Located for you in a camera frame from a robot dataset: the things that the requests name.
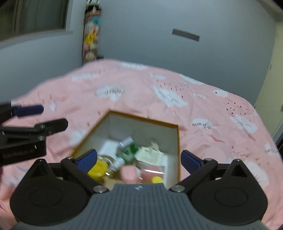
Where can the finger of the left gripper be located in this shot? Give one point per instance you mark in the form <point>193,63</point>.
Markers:
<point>21,111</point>
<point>44,128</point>

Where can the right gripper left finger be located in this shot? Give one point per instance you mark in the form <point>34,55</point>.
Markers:
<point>76,170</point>

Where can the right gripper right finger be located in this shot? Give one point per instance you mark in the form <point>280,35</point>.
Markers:
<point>198,169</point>

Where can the yellow round cap container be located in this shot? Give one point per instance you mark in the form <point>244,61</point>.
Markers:
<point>98,170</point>

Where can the green glass bottle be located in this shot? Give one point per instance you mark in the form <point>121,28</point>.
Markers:
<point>124,154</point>

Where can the white paper packet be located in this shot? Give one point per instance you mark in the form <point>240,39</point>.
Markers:
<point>149,156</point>

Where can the pink soft cube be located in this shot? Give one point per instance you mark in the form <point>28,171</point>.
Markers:
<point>129,174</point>

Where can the pink clear pouch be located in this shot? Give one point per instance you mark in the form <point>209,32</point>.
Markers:
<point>147,171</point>

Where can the yellow squeeze tube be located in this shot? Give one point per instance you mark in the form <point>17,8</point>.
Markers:
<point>156,179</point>

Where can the pink patterned bed cover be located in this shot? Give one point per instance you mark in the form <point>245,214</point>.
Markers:
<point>212,122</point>

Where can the orange cardboard box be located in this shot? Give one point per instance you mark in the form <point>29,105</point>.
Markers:
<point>114,127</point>

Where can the cream door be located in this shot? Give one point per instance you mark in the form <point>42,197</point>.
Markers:
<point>269,102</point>

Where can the stuffed toy hanging column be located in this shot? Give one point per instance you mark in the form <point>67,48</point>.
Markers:
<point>92,22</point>

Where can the window frame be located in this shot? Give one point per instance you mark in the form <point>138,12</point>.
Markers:
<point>27,20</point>

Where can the grey wall strip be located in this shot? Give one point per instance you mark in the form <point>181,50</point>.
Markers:
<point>186,35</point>

